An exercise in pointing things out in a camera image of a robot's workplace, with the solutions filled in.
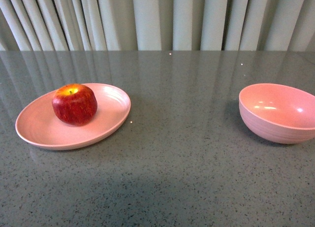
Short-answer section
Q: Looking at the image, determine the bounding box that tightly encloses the red yellow apple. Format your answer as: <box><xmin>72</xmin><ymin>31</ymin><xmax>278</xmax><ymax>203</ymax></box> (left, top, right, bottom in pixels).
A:
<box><xmin>52</xmin><ymin>84</ymin><xmax>98</xmax><ymax>126</ymax></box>

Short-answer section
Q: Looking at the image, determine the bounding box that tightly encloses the pink bowl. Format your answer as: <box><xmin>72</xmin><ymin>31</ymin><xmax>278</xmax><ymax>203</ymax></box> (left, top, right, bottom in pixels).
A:
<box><xmin>239</xmin><ymin>83</ymin><xmax>315</xmax><ymax>144</ymax></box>

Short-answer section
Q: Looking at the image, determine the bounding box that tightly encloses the pink plate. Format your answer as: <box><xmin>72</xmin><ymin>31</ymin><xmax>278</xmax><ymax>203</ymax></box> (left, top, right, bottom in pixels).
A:
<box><xmin>15</xmin><ymin>83</ymin><xmax>131</xmax><ymax>150</ymax></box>

